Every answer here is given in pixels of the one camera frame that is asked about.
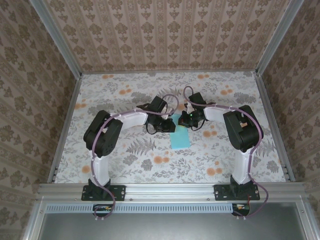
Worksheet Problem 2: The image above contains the light blue cloth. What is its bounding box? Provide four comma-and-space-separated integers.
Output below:
169, 113, 192, 150

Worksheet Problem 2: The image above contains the grey sheet metal panel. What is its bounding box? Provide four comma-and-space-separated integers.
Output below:
37, 212, 307, 240

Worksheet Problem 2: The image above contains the floral patterned table cover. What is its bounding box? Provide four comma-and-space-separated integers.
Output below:
53, 71, 288, 185

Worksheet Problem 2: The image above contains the small black connector board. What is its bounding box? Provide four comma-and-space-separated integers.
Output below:
92, 203, 116, 218
231, 202, 251, 217

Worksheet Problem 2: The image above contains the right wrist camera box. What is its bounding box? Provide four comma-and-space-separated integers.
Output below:
184, 101, 199, 120

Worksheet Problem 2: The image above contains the aluminium rear rail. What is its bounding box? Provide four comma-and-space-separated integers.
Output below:
81, 69, 258, 75

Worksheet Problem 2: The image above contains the aluminium mounting rail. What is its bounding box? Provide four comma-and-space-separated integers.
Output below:
37, 182, 307, 201

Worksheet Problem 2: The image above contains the aluminium side rail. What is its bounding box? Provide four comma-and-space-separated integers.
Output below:
255, 71, 297, 183
46, 73, 83, 184

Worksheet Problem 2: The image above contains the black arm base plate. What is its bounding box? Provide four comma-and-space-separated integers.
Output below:
214, 184, 261, 202
81, 184, 127, 202

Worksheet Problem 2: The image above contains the slotted grey cable duct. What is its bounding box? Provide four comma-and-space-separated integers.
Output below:
46, 202, 235, 213

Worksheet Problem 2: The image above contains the aluminium frame post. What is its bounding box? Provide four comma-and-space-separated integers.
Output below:
255, 0, 306, 76
28, 0, 83, 78

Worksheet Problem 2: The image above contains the aluminium lower frame bar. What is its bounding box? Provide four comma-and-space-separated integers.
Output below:
296, 199, 316, 240
23, 199, 47, 240

